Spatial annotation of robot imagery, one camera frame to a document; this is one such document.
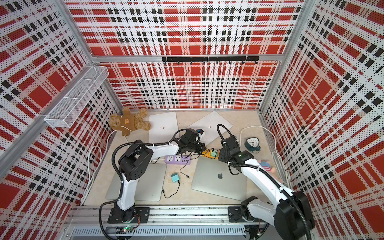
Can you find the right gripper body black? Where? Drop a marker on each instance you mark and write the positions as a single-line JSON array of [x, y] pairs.
[[224, 157]]

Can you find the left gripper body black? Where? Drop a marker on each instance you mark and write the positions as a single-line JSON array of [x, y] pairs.
[[195, 147]]

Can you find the teal usb charger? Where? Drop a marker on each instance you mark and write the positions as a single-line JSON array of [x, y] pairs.
[[175, 178]]

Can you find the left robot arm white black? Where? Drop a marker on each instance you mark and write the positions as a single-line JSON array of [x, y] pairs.
[[131, 160]]

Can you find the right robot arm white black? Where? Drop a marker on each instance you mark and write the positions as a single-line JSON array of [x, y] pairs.
[[288, 211]]

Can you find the green usb charger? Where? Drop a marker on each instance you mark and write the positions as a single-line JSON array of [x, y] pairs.
[[214, 153]]

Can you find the white laptop back right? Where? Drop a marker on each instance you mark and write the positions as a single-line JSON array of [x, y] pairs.
[[209, 125]]

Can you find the white laptop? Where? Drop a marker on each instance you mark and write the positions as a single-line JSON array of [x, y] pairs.
[[163, 127], [209, 125]]

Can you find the silver laptop front right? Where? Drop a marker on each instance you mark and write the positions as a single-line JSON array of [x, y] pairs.
[[213, 177]]

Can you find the silver laptop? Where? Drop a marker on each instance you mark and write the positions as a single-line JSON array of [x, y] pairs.
[[213, 177], [149, 186]]

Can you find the white laptop back left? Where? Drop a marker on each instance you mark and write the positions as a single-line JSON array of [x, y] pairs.
[[163, 127]]

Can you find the silver laptop front left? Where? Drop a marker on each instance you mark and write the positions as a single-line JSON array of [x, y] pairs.
[[149, 186]]

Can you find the orange power strip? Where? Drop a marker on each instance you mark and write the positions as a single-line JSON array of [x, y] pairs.
[[207, 154]]

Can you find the purple power strip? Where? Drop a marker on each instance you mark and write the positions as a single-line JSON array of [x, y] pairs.
[[177, 160]]

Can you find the plush doll striped hat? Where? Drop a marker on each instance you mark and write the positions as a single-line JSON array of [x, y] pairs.
[[267, 166]]

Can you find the brown teddy bear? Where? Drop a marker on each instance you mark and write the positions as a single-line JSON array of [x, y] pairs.
[[128, 122]]

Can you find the black hook rail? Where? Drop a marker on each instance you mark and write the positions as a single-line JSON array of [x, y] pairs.
[[241, 59]]

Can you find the white wire mesh basket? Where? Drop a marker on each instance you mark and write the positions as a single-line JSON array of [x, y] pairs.
[[68, 109]]

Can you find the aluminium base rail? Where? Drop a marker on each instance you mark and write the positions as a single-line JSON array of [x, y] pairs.
[[199, 222]]

